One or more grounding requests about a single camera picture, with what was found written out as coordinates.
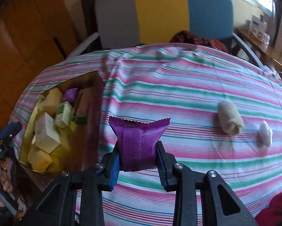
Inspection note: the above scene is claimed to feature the gold metal tin tray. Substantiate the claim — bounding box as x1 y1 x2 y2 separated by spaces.
18 72 106 175

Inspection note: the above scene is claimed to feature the white cardboard box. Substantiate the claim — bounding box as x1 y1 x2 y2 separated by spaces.
249 14 268 38

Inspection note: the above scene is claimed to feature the white wrapped candy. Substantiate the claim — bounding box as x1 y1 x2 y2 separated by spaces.
257 121 273 147

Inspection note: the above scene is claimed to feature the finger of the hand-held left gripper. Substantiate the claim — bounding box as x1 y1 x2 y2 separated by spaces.
0 121 23 139

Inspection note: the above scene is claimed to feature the beige wrapped pastry roll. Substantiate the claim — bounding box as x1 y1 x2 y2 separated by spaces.
217 100 244 136

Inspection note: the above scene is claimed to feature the grey metal chair frame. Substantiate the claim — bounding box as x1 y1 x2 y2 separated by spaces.
232 32 265 68

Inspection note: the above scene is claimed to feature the wooden cabinet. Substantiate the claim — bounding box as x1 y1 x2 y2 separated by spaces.
0 0 85 132

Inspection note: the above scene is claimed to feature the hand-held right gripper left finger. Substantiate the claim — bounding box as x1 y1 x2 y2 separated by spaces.
23 143 121 226

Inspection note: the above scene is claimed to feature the wooden window shelf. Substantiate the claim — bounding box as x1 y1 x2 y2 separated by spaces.
236 27 282 76

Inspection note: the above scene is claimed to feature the person's red clothing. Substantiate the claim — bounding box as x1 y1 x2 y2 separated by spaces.
254 188 282 226

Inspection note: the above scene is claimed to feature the green white small box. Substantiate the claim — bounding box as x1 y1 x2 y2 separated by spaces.
54 101 74 129

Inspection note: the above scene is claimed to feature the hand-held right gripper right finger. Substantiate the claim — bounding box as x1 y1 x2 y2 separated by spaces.
155 141 258 226

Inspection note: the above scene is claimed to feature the grey yellow blue chair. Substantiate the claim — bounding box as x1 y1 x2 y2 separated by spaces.
95 0 234 50

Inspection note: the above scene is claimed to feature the purple snack packet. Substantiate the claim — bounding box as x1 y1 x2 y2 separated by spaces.
108 116 172 172
61 88 79 104

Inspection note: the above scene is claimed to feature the person's left hand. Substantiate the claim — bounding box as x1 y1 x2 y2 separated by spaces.
0 166 14 208

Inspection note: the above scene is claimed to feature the striped tablecloth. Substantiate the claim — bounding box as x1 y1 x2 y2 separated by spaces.
8 43 282 226

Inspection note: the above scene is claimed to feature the dark red cloth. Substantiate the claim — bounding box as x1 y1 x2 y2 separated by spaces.
169 30 229 52

